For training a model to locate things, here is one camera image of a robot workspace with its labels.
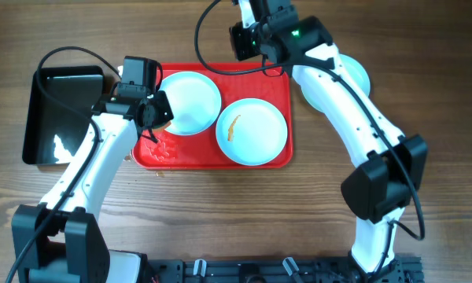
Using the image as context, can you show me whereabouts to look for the black left cable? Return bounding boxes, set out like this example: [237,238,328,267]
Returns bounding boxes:
[4,46,123,283]

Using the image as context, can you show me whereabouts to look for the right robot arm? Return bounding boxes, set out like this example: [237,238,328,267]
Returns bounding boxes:
[230,1,428,282]

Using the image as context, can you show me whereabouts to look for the white plate top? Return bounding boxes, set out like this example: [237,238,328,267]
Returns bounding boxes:
[161,72,222,136]

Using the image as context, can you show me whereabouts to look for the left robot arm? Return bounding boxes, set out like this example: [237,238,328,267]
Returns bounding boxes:
[7,57,173,282]

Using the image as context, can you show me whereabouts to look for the green orange sponge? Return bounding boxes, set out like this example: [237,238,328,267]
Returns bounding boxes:
[153,121,171,132]

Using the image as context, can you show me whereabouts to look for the black cable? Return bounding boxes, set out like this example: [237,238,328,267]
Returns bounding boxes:
[4,46,123,283]
[194,0,426,276]

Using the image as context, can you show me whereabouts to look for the black rectangular water basin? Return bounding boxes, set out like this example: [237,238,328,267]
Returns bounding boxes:
[22,65,105,165]

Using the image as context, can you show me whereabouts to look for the black right cable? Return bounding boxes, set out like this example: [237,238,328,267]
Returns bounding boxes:
[194,0,426,276]

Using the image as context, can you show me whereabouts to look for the white plate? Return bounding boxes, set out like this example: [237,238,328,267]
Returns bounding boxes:
[301,54,371,113]
[216,98,288,166]
[161,72,222,136]

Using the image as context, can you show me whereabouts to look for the red plastic tray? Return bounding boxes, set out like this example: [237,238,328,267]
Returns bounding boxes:
[131,63,292,170]

